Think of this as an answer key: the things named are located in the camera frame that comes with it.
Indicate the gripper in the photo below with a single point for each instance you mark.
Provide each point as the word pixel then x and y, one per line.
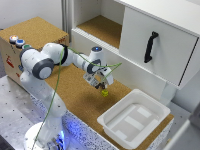
pixel 100 76

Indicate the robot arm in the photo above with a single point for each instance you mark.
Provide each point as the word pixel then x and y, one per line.
pixel 50 100

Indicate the yellow block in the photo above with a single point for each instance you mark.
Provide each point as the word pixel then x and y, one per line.
pixel 105 93

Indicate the white cabinet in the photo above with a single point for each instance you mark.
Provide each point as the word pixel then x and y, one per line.
pixel 100 30

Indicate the white plastic box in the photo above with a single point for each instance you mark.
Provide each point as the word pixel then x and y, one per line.
pixel 133 121

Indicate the white sliding door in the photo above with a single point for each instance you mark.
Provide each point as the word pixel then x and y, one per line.
pixel 166 46

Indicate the wooden drawer box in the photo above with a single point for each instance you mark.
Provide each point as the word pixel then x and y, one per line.
pixel 36 31

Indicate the green button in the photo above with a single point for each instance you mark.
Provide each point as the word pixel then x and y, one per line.
pixel 26 46

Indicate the blue button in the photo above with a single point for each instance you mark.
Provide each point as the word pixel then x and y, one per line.
pixel 20 42

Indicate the red button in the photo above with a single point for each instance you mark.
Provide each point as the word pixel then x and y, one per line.
pixel 13 38

